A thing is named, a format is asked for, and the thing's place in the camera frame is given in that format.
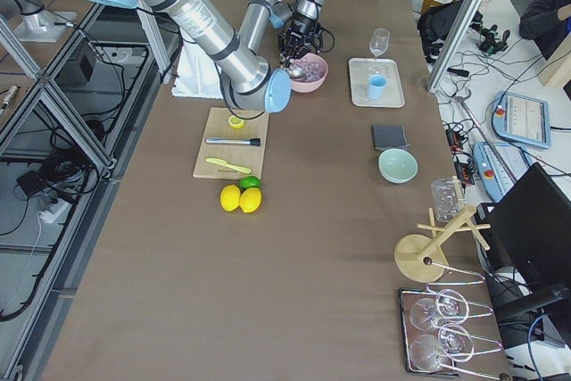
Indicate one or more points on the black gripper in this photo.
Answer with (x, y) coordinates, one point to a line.
(302, 25)

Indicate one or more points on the steel ice scoop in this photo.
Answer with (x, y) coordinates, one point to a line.
(295, 70)

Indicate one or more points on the pink bowl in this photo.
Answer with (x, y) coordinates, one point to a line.
(306, 87)

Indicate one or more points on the clear ice cubes pile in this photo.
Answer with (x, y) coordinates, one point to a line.
(315, 70)

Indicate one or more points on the light blue cup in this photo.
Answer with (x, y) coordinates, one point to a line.
(376, 86)

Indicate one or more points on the wooden cup tree stand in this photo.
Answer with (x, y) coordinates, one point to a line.
(421, 258)

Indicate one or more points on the cream serving tray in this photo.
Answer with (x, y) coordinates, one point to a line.
(393, 96)

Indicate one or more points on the clear wine glass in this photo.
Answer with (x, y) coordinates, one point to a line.
(378, 45)

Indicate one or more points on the half lemon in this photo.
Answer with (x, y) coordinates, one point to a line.
(235, 123)

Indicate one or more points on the steel muddler black tip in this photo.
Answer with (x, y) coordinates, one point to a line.
(232, 141)

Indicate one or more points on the grey folded cloth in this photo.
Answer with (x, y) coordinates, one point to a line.
(386, 137)

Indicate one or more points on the yellow plastic knife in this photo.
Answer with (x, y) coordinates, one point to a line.
(225, 164)

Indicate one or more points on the green lime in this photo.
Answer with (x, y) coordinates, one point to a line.
(250, 182)

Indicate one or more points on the yellow lemon lower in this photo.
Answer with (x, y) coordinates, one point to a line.
(250, 200)

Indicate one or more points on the yellow lemon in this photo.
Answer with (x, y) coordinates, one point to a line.
(250, 200)
(229, 197)

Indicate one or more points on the green bowl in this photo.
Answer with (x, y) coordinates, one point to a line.
(397, 165)

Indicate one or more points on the yellow lemon upper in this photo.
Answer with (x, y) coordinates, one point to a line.
(229, 197)

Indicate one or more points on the glass mug on stand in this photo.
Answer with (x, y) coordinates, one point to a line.
(447, 202)

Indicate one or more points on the teach pendant tablet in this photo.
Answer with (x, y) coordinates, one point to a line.
(522, 119)

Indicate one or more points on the seated person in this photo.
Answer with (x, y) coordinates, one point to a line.
(547, 23)

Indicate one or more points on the black monitor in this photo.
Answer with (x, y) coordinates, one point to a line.
(531, 223)

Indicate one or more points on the black tray with glasses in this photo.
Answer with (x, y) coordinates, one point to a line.
(436, 342)

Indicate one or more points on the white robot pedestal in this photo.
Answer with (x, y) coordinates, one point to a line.
(196, 75)

